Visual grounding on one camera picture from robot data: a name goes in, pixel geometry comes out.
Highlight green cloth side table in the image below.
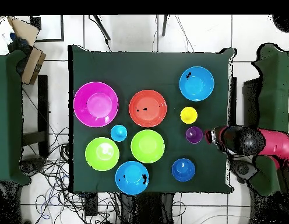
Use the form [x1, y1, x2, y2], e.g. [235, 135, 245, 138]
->
[0, 50, 31, 186]
[249, 43, 289, 197]

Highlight dark green table cloth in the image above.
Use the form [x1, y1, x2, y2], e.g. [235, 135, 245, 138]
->
[68, 44, 236, 194]

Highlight green bowl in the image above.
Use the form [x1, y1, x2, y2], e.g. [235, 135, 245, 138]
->
[84, 136, 120, 172]
[130, 129, 165, 164]

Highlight orange bowl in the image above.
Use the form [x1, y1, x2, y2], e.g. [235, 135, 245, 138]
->
[128, 89, 168, 128]

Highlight black tripod leg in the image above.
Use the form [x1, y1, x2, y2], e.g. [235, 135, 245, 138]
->
[88, 15, 112, 52]
[161, 15, 169, 37]

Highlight black metal stand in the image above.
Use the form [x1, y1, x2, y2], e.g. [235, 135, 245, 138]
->
[228, 76, 262, 128]
[22, 75, 50, 159]

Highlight brown cardboard box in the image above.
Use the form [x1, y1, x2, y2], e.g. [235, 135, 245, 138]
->
[20, 46, 47, 85]

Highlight light blue cup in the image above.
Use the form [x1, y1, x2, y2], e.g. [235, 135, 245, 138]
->
[110, 124, 128, 142]

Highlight brown cardboard sheet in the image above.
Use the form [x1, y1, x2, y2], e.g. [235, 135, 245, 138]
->
[6, 16, 40, 47]

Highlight pink bowl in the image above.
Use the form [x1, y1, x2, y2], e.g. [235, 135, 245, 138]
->
[73, 81, 119, 128]

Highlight tangled floor cables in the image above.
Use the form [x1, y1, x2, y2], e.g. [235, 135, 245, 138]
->
[20, 127, 122, 224]

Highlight black pedestal leg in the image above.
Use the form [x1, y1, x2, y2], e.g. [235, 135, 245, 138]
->
[19, 157, 46, 176]
[230, 160, 259, 184]

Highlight purple cup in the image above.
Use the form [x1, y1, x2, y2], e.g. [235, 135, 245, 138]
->
[185, 126, 204, 145]

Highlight yellow cup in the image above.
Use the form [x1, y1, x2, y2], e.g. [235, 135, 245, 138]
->
[179, 106, 198, 125]

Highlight small dark blue bowl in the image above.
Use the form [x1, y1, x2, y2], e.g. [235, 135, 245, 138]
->
[171, 157, 196, 182]

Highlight light blue bowl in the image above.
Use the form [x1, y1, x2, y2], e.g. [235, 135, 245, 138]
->
[178, 66, 215, 102]
[115, 160, 150, 196]

